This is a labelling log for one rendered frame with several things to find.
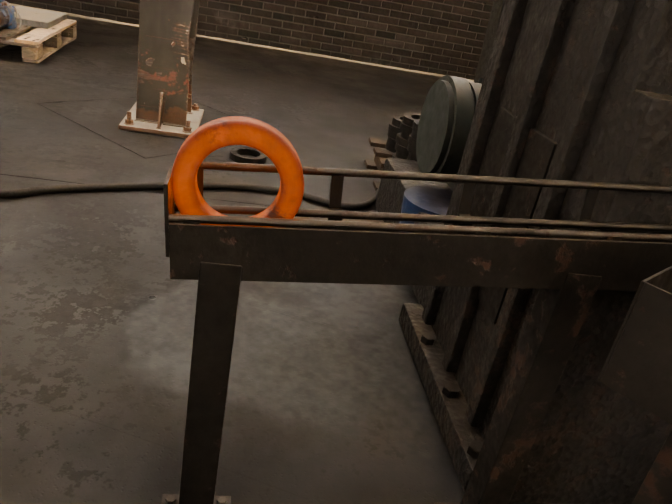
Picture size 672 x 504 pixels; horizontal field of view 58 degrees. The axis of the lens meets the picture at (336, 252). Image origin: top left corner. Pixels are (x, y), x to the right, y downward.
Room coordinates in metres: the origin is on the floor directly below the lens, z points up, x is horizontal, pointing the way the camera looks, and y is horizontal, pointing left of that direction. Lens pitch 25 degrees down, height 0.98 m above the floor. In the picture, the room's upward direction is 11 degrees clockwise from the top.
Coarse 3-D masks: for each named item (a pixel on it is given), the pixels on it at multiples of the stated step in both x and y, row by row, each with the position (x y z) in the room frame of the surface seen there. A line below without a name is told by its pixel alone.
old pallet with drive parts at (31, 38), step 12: (60, 24) 4.89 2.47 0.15; (72, 24) 5.07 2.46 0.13; (0, 36) 4.02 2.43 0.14; (12, 36) 4.15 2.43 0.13; (24, 36) 4.16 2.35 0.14; (36, 36) 4.24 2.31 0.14; (48, 36) 4.37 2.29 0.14; (60, 36) 4.69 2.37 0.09; (72, 36) 5.09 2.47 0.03; (24, 48) 4.05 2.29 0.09; (36, 48) 4.10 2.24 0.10; (48, 48) 4.51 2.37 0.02; (60, 48) 4.67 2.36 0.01; (24, 60) 4.05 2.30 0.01; (36, 60) 4.08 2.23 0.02
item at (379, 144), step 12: (396, 120) 3.08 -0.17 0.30; (408, 120) 2.85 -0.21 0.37; (396, 132) 3.05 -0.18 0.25; (408, 132) 2.83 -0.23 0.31; (372, 144) 3.18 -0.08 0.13; (384, 144) 3.19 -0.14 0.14; (396, 144) 2.88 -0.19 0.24; (408, 144) 2.66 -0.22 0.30; (384, 156) 3.01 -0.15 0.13; (396, 156) 2.88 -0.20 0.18; (408, 156) 2.67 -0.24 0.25; (372, 168) 3.18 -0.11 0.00
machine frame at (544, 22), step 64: (512, 0) 1.54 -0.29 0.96; (576, 0) 1.31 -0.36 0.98; (640, 0) 1.10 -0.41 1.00; (512, 64) 1.51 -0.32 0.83; (576, 64) 1.23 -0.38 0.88; (640, 64) 1.04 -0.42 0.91; (512, 128) 1.39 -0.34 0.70; (576, 128) 1.11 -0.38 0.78; (640, 128) 0.98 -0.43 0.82; (512, 192) 1.30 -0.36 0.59; (576, 192) 1.08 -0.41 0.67; (640, 192) 0.99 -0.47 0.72; (448, 320) 1.44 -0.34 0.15; (512, 320) 1.11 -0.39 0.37; (448, 384) 1.24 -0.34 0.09; (576, 384) 0.99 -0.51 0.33; (448, 448) 1.11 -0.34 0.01; (576, 448) 1.01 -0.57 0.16; (640, 448) 1.03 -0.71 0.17
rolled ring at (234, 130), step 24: (216, 120) 0.80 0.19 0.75; (240, 120) 0.79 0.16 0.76; (192, 144) 0.77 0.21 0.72; (216, 144) 0.78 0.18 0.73; (240, 144) 0.79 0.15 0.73; (264, 144) 0.79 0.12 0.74; (288, 144) 0.80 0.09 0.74; (192, 168) 0.77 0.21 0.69; (288, 168) 0.80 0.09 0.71; (192, 192) 0.77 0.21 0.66; (288, 192) 0.80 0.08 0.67; (264, 216) 0.80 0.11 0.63; (288, 216) 0.80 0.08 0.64
